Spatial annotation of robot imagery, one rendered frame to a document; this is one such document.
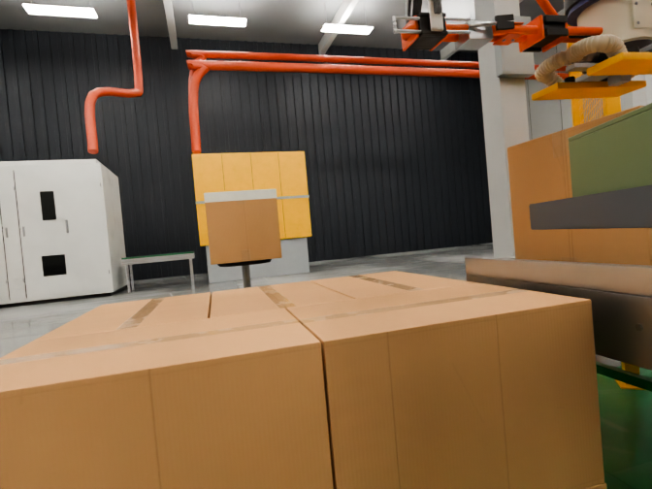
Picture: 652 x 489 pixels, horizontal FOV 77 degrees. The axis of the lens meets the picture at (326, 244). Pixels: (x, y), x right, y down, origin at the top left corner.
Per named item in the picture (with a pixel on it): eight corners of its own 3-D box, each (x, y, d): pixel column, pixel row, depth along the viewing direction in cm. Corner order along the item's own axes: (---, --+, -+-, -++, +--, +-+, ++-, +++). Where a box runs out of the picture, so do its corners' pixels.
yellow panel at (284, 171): (305, 269, 930) (295, 159, 924) (315, 272, 842) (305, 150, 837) (203, 280, 867) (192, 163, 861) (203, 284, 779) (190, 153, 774)
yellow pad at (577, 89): (616, 97, 135) (614, 81, 134) (647, 86, 125) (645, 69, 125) (531, 101, 125) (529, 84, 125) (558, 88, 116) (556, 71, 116)
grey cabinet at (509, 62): (528, 78, 219) (524, 21, 219) (536, 74, 214) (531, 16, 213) (496, 77, 214) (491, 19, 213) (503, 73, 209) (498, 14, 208)
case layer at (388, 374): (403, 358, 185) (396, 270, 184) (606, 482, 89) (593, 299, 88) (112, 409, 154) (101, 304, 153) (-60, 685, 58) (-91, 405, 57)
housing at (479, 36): (477, 50, 107) (475, 33, 107) (495, 38, 101) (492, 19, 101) (454, 50, 105) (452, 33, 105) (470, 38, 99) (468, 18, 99)
